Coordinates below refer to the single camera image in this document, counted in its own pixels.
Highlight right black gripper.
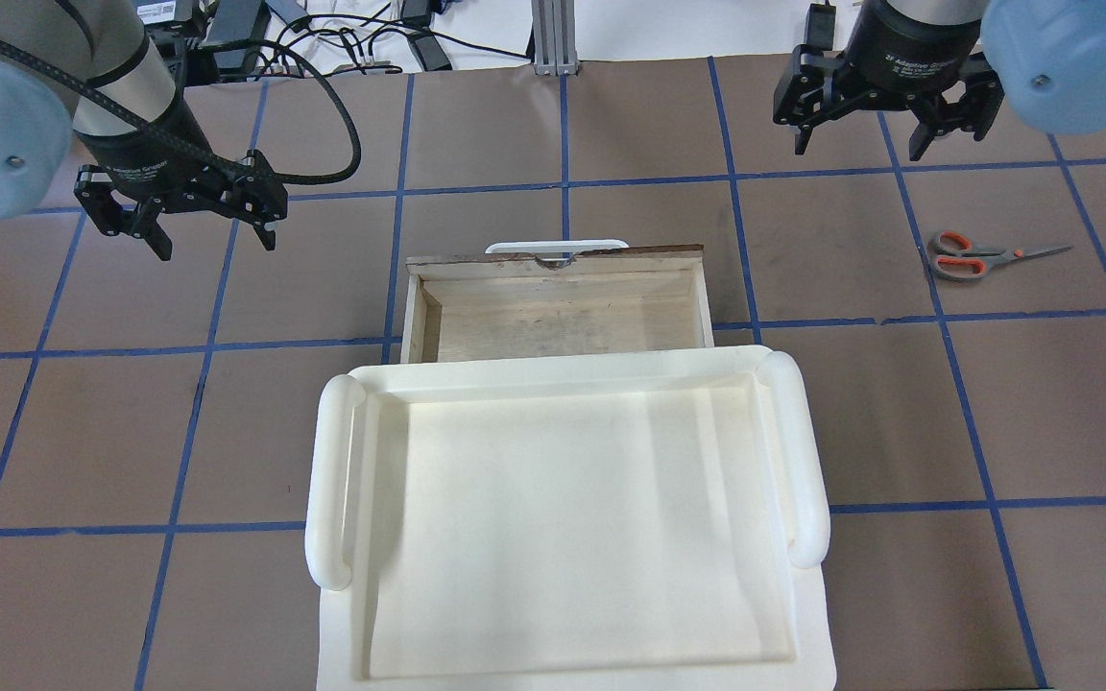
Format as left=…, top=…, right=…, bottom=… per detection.
left=772, top=1, right=1004, bottom=163

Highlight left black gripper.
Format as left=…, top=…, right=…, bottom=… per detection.
left=73, top=100, right=288, bottom=261

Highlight orange grey scissors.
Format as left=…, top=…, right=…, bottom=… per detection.
left=929, top=231, right=1072, bottom=283

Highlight wooden drawer with white handle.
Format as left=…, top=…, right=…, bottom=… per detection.
left=398, top=239, right=714, bottom=364

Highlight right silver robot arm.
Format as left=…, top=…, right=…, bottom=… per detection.
left=772, top=1, right=1106, bottom=161

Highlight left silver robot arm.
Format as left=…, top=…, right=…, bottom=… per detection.
left=0, top=1, right=288, bottom=261

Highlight black power adapter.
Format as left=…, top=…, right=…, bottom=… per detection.
left=201, top=0, right=271, bottom=48

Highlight white plastic tray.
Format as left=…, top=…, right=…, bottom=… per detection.
left=304, top=345, right=837, bottom=690

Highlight black braided cable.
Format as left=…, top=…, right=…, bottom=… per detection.
left=0, top=17, right=363, bottom=186

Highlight aluminium frame post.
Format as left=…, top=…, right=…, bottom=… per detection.
left=530, top=0, right=581, bottom=76

